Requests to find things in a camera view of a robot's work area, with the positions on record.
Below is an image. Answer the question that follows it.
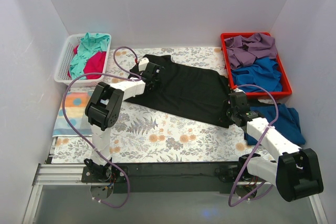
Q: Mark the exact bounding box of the black t-shirt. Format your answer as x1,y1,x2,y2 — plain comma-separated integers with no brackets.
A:
126,55,233,128

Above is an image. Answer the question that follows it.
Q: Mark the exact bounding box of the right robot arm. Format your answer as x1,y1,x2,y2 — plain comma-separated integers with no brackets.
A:
226,92,324,202

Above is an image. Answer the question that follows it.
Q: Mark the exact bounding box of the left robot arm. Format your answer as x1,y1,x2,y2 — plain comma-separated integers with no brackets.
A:
84,58,164,182

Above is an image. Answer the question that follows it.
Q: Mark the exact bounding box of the blue t-shirt in bin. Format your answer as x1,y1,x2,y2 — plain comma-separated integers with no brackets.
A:
232,58,282,93

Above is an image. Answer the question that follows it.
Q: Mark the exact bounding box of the folded blue t-shirt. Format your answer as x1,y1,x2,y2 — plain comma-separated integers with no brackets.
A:
250,104,306,146

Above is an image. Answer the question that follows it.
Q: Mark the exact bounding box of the red plastic bin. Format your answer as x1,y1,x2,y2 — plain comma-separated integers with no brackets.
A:
220,32,292,100

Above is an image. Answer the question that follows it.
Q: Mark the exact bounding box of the magenta t-shirt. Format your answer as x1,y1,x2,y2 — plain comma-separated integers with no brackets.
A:
67,45,107,79

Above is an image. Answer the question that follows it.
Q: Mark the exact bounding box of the purple t-shirt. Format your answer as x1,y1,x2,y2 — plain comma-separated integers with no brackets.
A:
224,33,278,70

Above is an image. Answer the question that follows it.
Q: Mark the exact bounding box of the floral patterned table mat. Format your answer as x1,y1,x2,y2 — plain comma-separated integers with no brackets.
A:
51,47,295,163

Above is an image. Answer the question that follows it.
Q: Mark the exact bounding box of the teal t-shirt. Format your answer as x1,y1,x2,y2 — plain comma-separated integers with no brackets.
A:
69,33,111,80

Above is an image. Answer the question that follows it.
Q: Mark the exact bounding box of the colourful checked towel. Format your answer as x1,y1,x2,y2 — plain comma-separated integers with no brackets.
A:
52,91,92,137

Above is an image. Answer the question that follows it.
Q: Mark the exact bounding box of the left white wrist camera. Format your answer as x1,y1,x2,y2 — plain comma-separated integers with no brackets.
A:
137,57,149,71

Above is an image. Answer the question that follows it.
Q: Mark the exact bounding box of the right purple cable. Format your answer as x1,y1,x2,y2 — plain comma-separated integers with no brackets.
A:
227,84,279,207

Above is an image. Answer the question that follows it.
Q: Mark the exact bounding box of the purple cable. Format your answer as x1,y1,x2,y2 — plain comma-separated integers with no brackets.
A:
64,46,142,208
227,84,279,207

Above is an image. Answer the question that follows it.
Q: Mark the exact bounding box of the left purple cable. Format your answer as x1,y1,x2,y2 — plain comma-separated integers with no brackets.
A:
64,46,142,208

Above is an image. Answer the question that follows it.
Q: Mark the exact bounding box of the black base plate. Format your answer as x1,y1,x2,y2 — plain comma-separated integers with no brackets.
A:
81,161,271,195

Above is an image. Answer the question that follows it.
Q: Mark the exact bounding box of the aluminium rail frame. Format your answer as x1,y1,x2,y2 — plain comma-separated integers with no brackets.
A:
24,164,327,223

